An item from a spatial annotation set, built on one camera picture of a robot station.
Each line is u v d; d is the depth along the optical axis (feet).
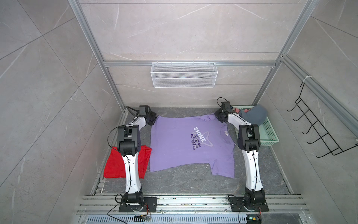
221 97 3.29
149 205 2.40
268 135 3.30
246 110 3.64
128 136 2.12
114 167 2.76
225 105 3.04
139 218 2.36
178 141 3.26
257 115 3.33
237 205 2.39
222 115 2.92
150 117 3.14
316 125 2.23
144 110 2.89
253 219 2.31
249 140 2.21
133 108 3.15
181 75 3.31
